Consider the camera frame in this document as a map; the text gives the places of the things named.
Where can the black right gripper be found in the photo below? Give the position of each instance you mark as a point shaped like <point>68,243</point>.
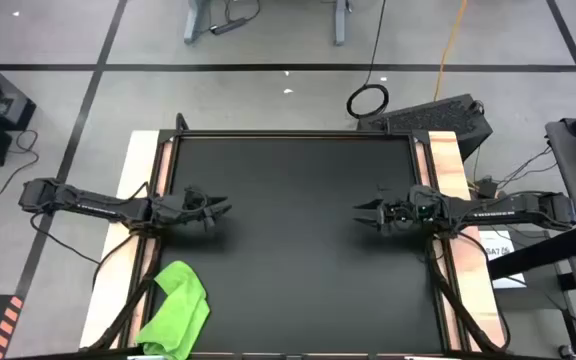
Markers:
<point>398,219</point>

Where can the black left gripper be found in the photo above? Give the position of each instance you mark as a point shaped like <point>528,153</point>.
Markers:
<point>168,211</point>

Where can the green microfibre towel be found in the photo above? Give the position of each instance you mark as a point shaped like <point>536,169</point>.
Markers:
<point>178,310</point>

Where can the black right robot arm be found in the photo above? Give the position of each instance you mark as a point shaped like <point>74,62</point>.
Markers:
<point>508,212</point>

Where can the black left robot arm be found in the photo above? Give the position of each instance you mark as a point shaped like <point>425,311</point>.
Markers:
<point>83,202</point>

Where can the black perforated computer tower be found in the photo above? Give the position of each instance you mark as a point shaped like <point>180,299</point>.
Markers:
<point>433,117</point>

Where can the black power adapter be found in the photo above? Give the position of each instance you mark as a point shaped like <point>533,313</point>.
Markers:
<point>488,187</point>

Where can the white printed paper sheet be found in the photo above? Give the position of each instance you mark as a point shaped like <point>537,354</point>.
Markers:
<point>505,265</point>

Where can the black desk base beam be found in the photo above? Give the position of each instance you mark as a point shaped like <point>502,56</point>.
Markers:
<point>538,255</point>

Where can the black power strip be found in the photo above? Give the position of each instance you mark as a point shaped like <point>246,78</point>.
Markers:
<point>228,26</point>

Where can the grey desk leg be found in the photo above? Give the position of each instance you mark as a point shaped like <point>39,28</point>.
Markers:
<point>340,25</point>
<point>195,22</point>

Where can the black caster wheel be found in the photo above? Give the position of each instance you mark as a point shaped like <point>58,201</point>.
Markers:
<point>566,351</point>

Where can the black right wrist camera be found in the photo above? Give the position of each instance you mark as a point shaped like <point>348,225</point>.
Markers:
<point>422,197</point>

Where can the black metal table frame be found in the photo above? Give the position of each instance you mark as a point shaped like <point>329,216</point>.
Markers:
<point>293,134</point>

